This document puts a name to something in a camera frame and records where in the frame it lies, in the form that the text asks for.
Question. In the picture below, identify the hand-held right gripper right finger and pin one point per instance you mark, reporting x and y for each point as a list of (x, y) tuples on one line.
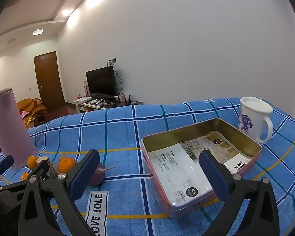
[(212, 174)]

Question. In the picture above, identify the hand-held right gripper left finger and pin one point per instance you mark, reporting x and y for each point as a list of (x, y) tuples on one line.
[(84, 174)]

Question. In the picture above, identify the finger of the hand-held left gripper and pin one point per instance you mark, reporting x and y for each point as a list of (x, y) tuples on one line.
[(5, 163), (36, 169)]

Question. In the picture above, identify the orange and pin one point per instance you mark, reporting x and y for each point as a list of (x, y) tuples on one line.
[(66, 164), (32, 161), (25, 176)]

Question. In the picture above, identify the purple onion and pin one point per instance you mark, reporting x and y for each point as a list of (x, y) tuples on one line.
[(98, 177)]

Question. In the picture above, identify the small round jar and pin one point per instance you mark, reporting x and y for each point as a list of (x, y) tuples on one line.
[(52, 169)]

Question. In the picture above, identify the pink metal tin box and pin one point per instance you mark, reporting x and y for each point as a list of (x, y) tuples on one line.
[(162, 137)]

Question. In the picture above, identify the tall purple cylinder container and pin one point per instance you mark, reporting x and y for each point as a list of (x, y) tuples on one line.
[(7, 127)]

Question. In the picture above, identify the newspaper sheet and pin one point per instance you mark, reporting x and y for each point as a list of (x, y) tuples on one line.
[(177, 167)]

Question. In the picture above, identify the pink cushion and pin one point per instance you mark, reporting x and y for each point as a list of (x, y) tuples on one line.
[(23, 114)]

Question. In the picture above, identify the blue plaid blanket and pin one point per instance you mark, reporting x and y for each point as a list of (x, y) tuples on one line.
[(127, 132)]

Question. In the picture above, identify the white floral mug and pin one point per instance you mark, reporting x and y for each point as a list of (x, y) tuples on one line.
[(250, 125)]

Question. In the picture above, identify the orange leather sofa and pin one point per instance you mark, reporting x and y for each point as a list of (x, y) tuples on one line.
[(33, 107)]

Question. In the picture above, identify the white television stand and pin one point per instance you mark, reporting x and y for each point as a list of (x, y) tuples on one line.
[(88, 105)]

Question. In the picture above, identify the flat white box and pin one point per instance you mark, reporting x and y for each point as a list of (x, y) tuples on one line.
[(82, 100)]

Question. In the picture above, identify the black router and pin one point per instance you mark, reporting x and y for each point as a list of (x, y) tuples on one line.
[(124, 100)]

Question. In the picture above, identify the pink floral decoration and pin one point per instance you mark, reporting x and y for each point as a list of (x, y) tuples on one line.
[(123, 95)]

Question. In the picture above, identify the brown wooden door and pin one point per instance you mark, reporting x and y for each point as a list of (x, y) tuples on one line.
[(49, 78)]

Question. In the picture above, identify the black television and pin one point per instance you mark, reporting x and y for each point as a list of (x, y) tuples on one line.
[(100, 81)]

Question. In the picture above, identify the ceiling vent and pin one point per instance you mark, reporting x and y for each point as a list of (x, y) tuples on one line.
[(11, 40)]

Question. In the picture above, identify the square ceiling light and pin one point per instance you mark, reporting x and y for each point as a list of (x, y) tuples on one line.
[(37, 31)]

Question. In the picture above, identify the wall socket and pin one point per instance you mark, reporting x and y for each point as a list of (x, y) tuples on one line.
[(112, 60)]

